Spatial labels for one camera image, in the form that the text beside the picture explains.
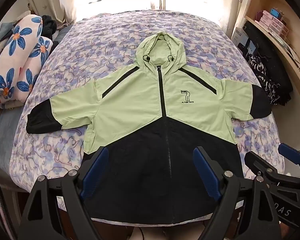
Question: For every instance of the pink storage boxes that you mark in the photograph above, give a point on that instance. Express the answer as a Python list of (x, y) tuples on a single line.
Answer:
[(272, 26)]

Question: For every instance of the wooden shelf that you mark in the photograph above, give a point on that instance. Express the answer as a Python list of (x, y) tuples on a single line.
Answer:
[(293, 65)]

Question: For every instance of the dark clothes pile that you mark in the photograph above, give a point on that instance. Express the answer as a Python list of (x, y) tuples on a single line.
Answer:
[(48, 27)]

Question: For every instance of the black patterned hanging clothes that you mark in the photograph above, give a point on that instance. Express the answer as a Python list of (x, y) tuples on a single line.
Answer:
[(260, 37)]

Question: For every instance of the white leaf print curtain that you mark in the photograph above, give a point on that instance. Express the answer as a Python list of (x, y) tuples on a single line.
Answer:
[(72, 0)]

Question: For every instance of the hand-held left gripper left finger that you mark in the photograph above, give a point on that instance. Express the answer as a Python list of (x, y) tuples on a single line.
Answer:
[(95, 172)]

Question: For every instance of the purple cat print blanket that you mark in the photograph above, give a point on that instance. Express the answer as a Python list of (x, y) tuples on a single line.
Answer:
[(110, 47)]

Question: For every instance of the small blue box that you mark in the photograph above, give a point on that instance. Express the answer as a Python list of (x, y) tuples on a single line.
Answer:
[(275, 12)]

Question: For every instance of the white and blue box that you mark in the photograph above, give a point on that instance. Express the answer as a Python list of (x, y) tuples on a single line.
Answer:
[(240, 37)]

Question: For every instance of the grey folded cloth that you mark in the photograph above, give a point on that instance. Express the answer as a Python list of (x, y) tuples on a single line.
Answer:
[(0, 37)]

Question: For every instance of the black white patterned cloth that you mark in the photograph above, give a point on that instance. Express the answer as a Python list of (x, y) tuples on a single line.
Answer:
[(261, 75)]

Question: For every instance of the blue flower print quilt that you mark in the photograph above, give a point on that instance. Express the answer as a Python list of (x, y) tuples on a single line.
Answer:
[(22, 55)]

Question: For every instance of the green and black hooded jacket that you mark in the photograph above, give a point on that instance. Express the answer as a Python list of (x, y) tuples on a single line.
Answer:
[(130, 100)]

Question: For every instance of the blue bed sheet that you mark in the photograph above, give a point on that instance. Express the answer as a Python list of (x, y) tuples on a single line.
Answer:
[(5, 130)]

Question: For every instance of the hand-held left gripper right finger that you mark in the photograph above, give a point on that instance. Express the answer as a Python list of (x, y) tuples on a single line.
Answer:
[(207, 175)]

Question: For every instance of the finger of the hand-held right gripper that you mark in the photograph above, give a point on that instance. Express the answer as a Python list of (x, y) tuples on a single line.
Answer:
[(291, 153), (257, 163)]

